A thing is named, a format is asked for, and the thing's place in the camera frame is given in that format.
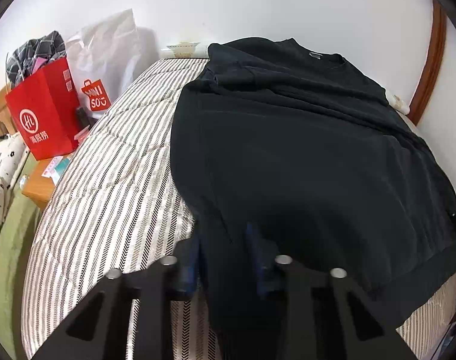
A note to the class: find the black sweatshirt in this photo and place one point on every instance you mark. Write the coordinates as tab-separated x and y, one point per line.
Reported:
295	157

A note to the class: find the wooden nightstand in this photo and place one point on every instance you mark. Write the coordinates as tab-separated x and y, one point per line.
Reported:
40	191

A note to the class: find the red paper bag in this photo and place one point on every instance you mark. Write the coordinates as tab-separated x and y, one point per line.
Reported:
44	112

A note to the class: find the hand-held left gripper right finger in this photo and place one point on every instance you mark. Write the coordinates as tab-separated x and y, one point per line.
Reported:
258	258

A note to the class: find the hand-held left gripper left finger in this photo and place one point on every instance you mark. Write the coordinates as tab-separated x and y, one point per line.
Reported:
190	270

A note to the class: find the pink and teal packet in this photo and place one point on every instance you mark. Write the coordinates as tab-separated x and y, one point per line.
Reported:
57	168

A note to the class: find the striped bed quilt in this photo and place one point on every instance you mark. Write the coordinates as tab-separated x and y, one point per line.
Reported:
111	195

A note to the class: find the white folded cloth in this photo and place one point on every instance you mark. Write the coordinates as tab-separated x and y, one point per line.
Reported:
186	49

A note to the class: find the plaid cloth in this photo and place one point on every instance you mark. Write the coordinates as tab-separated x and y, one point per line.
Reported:
40	48

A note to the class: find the white plastic bag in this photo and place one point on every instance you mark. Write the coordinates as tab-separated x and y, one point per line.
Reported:
100	52

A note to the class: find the brown wooden door frame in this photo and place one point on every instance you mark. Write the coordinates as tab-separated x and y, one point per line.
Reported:
434	56

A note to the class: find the green blanket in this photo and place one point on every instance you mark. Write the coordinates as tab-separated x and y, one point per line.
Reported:
10	255

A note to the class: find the white spotted pillow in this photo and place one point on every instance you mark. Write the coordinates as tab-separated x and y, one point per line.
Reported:
4	172

